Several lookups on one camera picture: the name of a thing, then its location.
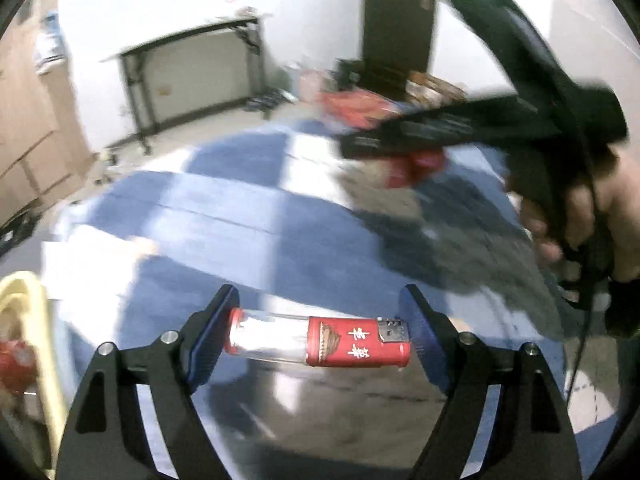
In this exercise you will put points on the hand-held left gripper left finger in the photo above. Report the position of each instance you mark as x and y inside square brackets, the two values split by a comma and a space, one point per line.
[207, 340]

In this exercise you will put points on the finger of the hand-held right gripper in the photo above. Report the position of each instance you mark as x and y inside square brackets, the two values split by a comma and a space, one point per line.
[465, 110]
[390, 140]

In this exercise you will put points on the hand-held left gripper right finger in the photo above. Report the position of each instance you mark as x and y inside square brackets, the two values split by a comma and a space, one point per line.
[425, 340]

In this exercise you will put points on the red white cigarette pack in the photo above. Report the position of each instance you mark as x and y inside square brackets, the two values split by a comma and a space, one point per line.
[417, 167]

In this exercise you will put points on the red lighter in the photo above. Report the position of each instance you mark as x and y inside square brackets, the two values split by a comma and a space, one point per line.
[350, 342]

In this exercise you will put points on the yellow plastic basin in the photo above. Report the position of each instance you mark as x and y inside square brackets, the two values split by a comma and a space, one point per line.
[35, 320]

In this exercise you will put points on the person's right hand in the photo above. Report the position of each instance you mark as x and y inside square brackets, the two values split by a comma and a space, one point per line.
[620, 210]

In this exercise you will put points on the printed cardboard box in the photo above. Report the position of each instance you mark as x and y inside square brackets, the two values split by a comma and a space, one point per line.
[432, 87]

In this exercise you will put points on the black bag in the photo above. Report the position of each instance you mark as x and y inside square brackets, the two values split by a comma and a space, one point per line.
[350, 74]

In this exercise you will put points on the dark door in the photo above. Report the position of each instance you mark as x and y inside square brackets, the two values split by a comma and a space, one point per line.
[395, 10]

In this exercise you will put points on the blue checkered plush blanket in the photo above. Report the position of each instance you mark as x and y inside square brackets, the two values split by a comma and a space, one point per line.
[225, 210]

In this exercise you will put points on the white tissue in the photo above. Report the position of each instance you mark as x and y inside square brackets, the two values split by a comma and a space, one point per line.
[75, 270]

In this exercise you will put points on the black-legged folding table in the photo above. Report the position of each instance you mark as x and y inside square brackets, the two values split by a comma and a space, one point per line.
[190, 36]

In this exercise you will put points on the wooden wardrobe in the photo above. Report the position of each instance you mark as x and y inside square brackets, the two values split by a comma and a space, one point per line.
[30, 125]

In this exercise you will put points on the white hanging plastic bag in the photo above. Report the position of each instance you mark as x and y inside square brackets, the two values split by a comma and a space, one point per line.
[49, 42]

